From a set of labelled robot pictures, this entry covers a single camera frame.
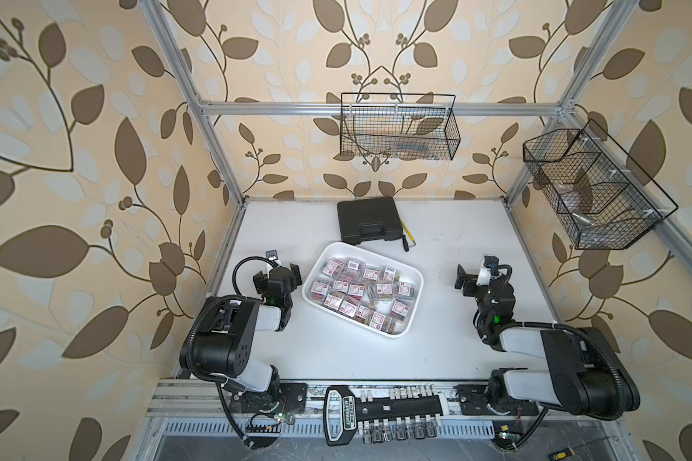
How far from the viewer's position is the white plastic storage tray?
33.9 inches

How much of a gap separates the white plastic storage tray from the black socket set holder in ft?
0.53

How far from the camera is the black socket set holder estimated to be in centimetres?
70
